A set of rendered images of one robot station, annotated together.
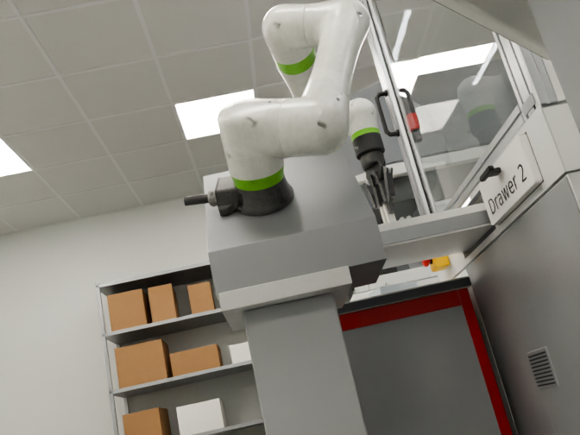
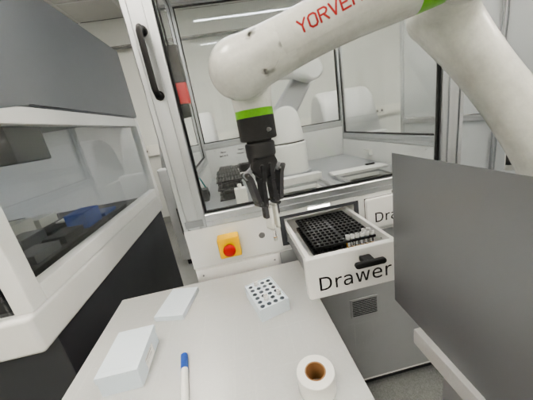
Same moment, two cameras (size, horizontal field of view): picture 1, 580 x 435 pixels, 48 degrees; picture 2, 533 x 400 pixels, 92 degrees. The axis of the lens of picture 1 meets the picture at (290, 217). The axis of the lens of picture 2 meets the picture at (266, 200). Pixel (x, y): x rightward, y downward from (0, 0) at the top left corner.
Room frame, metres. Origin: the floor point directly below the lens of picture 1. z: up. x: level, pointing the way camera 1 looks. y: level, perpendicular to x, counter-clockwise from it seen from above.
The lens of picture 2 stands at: (1.91, 0.37, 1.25)
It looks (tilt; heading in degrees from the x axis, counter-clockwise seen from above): 17 degrees down; 269
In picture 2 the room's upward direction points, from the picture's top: 10 degrees counter-clockwise
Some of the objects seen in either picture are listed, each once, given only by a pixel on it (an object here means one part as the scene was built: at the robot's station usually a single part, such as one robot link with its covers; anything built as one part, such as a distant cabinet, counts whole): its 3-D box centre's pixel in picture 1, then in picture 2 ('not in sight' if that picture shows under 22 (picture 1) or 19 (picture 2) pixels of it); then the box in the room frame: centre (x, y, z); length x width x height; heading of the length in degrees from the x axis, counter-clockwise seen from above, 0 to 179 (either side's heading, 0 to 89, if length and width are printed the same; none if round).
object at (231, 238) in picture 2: (437, 258); (229, 245); (2.05, -0.43, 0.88); 0.07 x 0.05 x 0.07; 4
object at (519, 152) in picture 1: (507, 183); (403, 206); (1.40, -0.49, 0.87); 0.29 x 0.02 x 0.11; 4
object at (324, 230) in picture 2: not in sight; (331, 235); (1.71, -0.38, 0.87); 0.22 x 0.18 x 0.06; 94
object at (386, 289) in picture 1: (394, 293); (266, 297); (1.95, -0.25, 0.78); 0.12 x 0.08 x 0.04; 109
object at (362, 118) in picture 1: (358, 120); (248, 86); (1.89, -0.28, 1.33); 0.13 x 0.11 x 0.14; 82
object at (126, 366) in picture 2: not in sight; (130, 357); (2.27, -0.12, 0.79); 0.13 x 0.09 x 0.05; 94
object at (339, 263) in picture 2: not in sight; (362, 266); (1.70, -0.18, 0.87); 0.29 x 0.02 x 0.11; 4
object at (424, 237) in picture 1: (441, 236); (330, 236); (1.71, -0.39, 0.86); 0.40 x 0.26 x 0.06; 94
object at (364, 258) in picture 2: not in sight; (367, 259); (1.69, -0.15, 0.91); 0.07 x 0.04 x 0.01; 4
